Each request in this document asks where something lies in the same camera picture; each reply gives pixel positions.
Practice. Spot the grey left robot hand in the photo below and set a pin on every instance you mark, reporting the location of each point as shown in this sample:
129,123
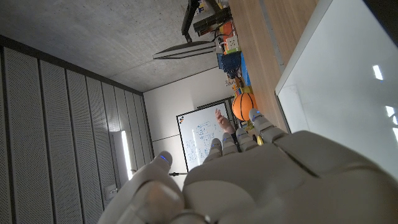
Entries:
280,186

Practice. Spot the person in dark shirt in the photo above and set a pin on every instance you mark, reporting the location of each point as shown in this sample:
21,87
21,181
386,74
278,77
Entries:
224,124

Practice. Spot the orange basketball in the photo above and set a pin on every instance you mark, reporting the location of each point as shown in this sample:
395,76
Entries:
243,105

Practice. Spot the black grabber stick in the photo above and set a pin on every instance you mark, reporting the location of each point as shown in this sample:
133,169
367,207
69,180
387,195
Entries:
178,174

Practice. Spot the blue flat box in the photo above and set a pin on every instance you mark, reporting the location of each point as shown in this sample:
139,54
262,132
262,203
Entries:
245,70

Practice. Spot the white table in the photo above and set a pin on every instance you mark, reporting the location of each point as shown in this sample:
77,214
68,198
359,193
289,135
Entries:
335,77

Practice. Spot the blue plastic crate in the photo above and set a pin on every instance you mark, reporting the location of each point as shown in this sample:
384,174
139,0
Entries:
230,62

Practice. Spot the white power socket block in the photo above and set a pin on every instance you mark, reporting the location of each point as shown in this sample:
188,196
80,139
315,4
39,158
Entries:
232,42

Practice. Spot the ceiling light strip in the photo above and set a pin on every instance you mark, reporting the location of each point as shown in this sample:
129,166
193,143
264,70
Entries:
126,154

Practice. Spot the orange box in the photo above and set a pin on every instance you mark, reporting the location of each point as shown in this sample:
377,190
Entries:
228,29

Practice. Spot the black flat monitor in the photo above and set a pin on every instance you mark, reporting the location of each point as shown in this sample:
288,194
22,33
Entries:
186,49

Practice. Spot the long black device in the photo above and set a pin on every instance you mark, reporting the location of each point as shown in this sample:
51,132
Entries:
213,20

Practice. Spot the wall whiteboard with blue drawings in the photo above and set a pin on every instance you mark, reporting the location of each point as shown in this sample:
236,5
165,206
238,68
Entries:
199,133

